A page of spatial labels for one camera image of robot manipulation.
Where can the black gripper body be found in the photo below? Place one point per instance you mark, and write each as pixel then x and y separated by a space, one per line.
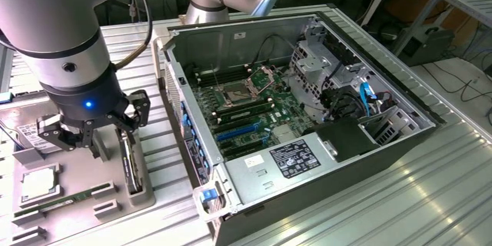
pixel 88 99

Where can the graphics card with metal bracket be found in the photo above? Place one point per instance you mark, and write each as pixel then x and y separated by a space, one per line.
pixel 131 168

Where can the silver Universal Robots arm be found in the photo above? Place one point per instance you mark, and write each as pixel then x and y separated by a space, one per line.
pixel 58 12

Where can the hard disk with blue carrier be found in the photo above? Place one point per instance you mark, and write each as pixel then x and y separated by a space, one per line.
pixel 27 139

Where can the grey parts rack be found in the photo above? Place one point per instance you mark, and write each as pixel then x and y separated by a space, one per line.
pixel 76 177

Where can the silver CPU chip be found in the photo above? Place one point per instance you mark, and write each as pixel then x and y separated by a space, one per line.
pixel 39 184

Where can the thin metal locking lever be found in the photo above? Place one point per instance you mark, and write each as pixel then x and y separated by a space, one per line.
pixel 218 80

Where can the green RAM stick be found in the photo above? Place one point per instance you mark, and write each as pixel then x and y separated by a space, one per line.
pixel 70 198

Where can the CPU socket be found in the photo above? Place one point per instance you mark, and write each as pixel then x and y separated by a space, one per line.
pixel 236 94

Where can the blue expansion slot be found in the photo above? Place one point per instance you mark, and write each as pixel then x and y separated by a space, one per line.
pixel 236 131

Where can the installed black RAM stick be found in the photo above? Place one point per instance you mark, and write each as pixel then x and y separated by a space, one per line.
pixel 246 112

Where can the black expansion slot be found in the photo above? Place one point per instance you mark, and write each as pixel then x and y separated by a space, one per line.
pixel 242 148

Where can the blue case latch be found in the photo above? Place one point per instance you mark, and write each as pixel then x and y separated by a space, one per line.
pixel 210 194

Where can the metal socket cover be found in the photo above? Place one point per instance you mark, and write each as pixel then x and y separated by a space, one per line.
pixel 266 69

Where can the silver power supply unit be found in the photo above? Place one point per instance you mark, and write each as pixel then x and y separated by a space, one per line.
pixel 246 179

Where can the green motherboard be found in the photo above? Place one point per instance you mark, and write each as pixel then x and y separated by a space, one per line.
pixel 284 105

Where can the silver chipset heatsink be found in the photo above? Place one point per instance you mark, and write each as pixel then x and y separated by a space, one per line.
pixel 286 132

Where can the silver disk bay cage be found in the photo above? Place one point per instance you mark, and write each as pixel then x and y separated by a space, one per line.
pixel 307 67

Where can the black plastic shroud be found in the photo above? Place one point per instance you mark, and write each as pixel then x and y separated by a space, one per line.
pixel 342 139

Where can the open black PC case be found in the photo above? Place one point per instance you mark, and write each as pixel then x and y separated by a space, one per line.
pixel 346 188

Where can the black box device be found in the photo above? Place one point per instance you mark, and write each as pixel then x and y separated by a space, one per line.
pixel 431 44

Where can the metal slatted shelf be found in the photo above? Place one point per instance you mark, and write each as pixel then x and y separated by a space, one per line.
pixel 468 1

